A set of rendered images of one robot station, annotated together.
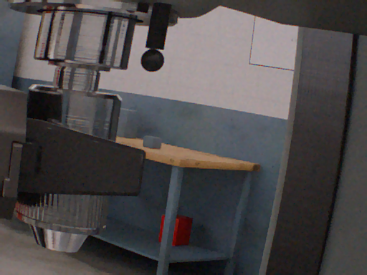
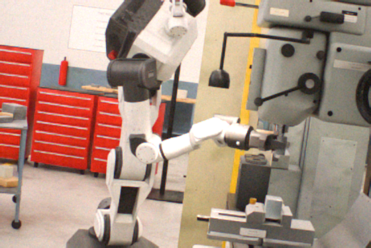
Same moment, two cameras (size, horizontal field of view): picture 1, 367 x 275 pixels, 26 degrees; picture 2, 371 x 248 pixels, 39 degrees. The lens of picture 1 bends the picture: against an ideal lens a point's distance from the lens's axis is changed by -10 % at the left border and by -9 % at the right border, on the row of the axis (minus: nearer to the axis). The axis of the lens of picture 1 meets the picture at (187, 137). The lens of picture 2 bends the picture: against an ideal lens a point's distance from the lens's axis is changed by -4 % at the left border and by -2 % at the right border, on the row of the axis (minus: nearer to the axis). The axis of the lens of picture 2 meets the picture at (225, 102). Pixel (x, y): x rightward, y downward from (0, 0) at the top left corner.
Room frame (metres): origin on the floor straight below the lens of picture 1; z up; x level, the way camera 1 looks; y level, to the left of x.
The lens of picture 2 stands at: (-1.06, -1.06, 1.45)
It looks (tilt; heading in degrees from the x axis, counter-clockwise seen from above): 3 degrees down; 44
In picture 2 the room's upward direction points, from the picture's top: 8 degrees clockwise
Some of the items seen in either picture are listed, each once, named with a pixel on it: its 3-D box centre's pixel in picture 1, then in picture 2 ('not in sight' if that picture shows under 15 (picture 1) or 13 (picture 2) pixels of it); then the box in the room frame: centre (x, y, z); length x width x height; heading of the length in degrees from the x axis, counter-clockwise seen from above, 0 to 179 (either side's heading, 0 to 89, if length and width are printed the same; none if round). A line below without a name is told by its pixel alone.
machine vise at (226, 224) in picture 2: not in sight; (261, 223); (0.32, 0.03, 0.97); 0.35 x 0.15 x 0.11; 134
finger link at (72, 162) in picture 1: (76, 164); (275, 144); (0.36, 0.05, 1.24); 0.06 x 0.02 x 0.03; 111
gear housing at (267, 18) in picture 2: not in sight; (309, 16); (0.41, 0.02, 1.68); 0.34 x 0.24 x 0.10; 136
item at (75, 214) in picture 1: (63, 169); (279, 146); (0.38, 0.06, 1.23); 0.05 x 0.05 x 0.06
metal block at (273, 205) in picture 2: not in sight; (272, 206); (0.34, 0.01, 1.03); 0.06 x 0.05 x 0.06; 44
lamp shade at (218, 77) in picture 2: not in sight; (219, 78); (0.21, 0.21, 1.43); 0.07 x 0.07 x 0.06
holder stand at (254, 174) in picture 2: not in sight; (252, 180); (0.67, 0.39, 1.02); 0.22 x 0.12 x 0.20; 45
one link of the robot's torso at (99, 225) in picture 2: not in sight; (117, 226); (0.39, 0.92, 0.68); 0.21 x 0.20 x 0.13; 65
